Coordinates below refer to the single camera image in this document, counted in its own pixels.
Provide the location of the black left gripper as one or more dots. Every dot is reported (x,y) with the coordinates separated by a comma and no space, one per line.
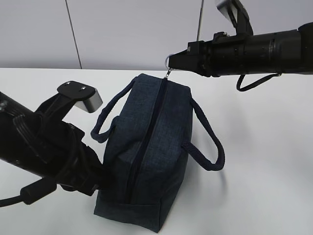
(77,165)

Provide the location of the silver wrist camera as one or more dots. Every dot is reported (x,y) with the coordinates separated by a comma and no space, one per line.
(70,94)
(235,12)

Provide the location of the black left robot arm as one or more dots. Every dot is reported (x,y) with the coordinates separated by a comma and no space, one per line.
(40,142)

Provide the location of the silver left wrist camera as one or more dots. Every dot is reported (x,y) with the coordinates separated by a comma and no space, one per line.
(70,94)

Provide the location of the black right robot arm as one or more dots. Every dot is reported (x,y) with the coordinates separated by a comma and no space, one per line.
(279,52)

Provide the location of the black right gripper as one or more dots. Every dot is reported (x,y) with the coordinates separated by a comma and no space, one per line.
(208,58)

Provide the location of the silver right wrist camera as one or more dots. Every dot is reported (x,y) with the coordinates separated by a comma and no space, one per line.
(235,12)

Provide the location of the navy blue lunch bag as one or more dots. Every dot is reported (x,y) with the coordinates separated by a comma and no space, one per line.
(147,129)

